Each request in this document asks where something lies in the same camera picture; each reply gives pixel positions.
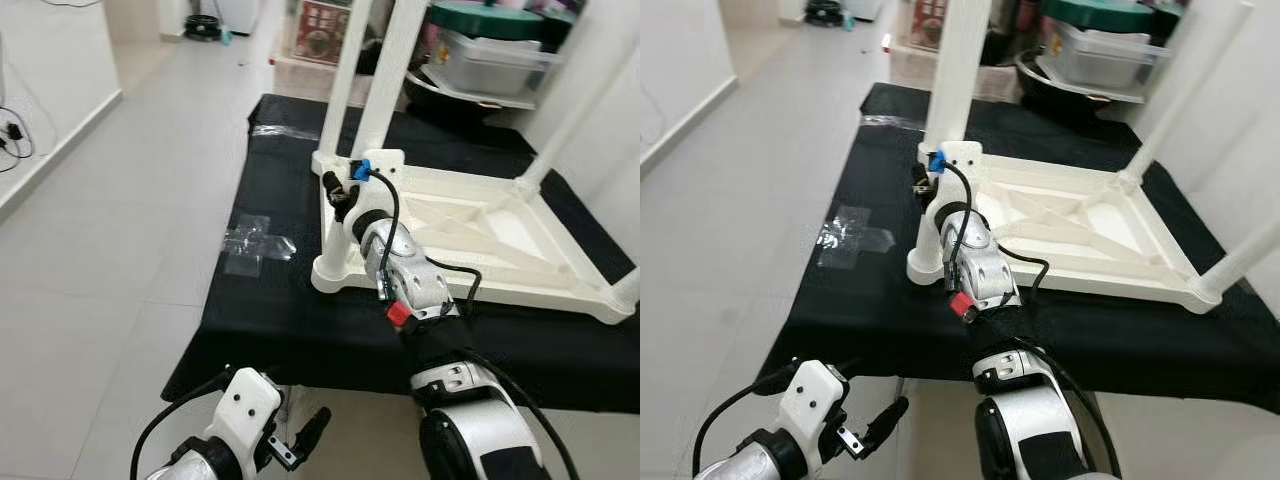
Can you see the clear tape strip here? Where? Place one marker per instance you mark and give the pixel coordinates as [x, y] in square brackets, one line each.
[285, 132]
[895, 122]

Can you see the black round floor device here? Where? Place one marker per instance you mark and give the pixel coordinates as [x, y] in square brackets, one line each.
[205, 28]
[825, 10]

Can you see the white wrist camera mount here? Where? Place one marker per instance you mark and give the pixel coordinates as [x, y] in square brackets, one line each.
[245, 405]
[812, 398]
[962, 165]
[385, 175]

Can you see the red printed box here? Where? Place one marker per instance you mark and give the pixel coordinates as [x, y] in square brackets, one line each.
[322, 30]
[925, 22]

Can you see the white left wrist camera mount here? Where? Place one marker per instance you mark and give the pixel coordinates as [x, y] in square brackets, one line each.
[812, 398]
[245, 405]

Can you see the beige cloth covered bench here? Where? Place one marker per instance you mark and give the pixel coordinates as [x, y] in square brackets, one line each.
[905, 70]
[300, 80]

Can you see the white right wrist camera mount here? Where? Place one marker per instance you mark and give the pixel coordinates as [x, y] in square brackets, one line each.
[962, 165]
[385, 175]

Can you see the clear tape cross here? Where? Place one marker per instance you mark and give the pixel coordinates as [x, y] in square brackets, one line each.
[255, 243]
[850, 235]

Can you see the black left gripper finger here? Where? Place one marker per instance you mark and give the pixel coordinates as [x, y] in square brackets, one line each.
[886, 420]
[313, 428]

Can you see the clear plastic storage bin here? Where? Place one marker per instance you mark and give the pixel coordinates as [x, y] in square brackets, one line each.
[500, 65]
[1110, 58]

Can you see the white plastic table top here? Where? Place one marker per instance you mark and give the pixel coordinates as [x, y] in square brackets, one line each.
[1100, 230]
[520, 240]

